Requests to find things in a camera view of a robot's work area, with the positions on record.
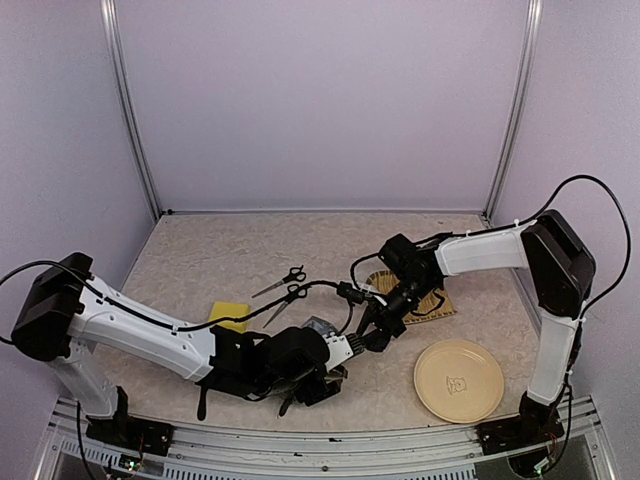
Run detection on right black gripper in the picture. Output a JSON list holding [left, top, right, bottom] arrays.
[[353, 275, 438, 345]]

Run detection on black handled scissors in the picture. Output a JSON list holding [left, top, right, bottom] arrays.
[[252, 265, 306, 298], [263, 284, 308, 328]]

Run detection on black clipper guard attachment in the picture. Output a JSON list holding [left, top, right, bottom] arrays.
[[346, 333, 366, 356]]

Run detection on grey zip pouch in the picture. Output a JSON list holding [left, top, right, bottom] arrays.
[[302, 316, 339, 337]]

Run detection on black silver hair clipper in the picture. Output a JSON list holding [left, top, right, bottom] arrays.
[[278, 365, 348, 417]]

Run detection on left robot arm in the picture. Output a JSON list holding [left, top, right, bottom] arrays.
[[10, 252, 355, 445]]

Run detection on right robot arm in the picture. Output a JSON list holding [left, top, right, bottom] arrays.
[[357, 209, 596, 444]]

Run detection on woven bamboo tray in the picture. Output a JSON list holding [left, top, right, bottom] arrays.
[[362, 270, 457, 326]]

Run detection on yellow sponge block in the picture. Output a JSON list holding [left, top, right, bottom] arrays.
[[209, 301, 251, 333]]

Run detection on black plastic comb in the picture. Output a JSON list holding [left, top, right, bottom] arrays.
[[196, 385, 208, 421]]

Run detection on beige round plate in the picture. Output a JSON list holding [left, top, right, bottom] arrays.
[[413, 340, 504, 424]]

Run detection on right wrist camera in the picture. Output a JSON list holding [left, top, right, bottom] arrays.
[[336, 282, 387, 306]]

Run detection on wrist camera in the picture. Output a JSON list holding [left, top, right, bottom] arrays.
[[336, 282, 387, 306], [324, 334, 354, 370]]

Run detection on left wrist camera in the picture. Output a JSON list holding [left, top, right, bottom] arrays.
[[324, 334, 354, 370]]

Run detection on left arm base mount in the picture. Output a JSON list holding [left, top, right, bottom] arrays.
[[86, 386, 174, 457]]

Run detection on front aluminium rail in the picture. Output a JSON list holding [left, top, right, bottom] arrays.
[[30, 391, 620, 479]]

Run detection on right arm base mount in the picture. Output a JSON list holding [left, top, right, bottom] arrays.
[[476, 393, 565, 455]]

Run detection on right aluminium frame post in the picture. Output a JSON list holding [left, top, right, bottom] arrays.
[[483, 0, 544, 224]]

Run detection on aluminium frame post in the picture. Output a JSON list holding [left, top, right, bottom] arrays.
[[100, 0, 163, 222], [483, 0, 544, 224]]

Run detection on left aluminium frame post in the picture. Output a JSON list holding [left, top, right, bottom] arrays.
[[100, 0, 163, 222]]

